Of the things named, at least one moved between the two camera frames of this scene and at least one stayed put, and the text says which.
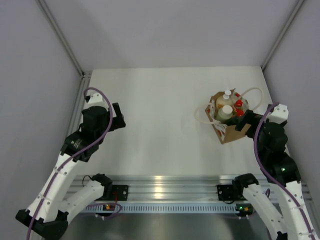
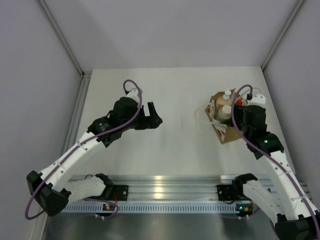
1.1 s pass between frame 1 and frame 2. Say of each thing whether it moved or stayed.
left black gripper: moved
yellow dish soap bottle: stayed
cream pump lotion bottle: stayed
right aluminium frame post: stayed
